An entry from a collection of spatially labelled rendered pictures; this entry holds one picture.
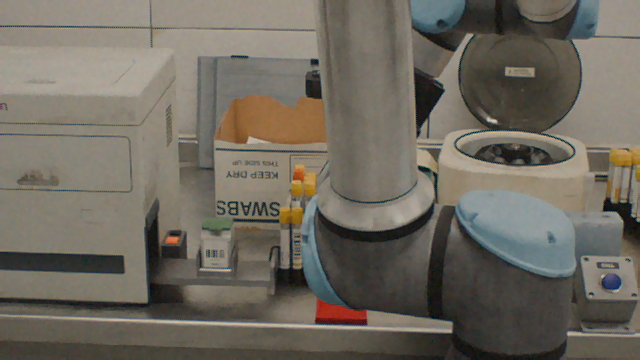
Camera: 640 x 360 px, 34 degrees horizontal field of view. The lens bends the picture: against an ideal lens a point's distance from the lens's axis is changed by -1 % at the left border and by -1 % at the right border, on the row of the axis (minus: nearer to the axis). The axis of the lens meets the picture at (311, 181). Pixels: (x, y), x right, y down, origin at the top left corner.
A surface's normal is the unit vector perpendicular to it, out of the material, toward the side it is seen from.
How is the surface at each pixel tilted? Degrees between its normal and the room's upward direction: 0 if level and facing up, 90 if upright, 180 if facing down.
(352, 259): 106
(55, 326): 90
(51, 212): 90
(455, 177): 90
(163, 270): 0
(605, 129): 90
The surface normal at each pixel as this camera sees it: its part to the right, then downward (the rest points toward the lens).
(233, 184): -0.07, 0.31
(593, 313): -0.04, 0.76
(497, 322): -0.37, 0.29
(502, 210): 0.12, -0.93
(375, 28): 0.23, 0.52
